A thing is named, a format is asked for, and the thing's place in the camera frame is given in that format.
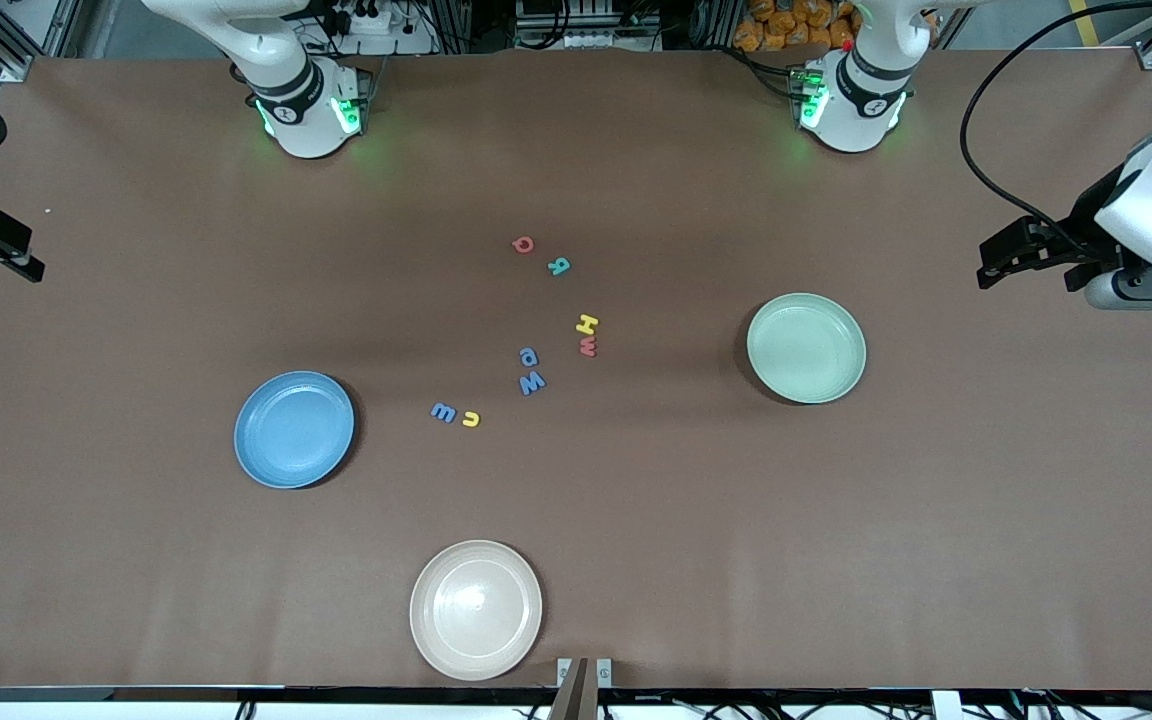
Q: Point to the yellow capital letter H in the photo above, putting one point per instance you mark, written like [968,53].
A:
[587,323]

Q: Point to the red lowercase letter w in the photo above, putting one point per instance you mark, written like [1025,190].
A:
[588,347]

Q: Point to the teal capital letter R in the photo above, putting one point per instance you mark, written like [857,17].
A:
[559,266]

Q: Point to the blue lowercase letter m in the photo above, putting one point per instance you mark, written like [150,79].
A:
[443,412]

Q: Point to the red capital letter Q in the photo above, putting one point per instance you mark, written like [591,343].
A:
[523,244]

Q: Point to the blue capital letter M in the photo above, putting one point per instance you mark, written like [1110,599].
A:
[532,382]

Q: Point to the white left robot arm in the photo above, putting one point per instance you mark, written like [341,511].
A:
[851,110]

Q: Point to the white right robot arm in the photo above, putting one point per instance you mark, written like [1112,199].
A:
[301,120]

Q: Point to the green plate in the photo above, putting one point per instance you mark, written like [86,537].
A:
[806,348]

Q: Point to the brown table cover sheet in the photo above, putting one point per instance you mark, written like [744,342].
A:
[936,550]

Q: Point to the orange snack packets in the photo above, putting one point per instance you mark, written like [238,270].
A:
[786,25]

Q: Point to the blue plate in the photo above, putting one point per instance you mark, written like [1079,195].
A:
[294,430]

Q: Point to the white power strip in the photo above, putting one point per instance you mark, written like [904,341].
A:
[396,40]

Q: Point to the black electronics rack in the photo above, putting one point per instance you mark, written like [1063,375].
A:
[586,20]

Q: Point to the beige plate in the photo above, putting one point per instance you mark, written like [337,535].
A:
[476,610]

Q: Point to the small white bracket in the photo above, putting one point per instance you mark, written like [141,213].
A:
[946,706]

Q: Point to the metal camera bracket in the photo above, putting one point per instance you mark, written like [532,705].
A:
[576,700]

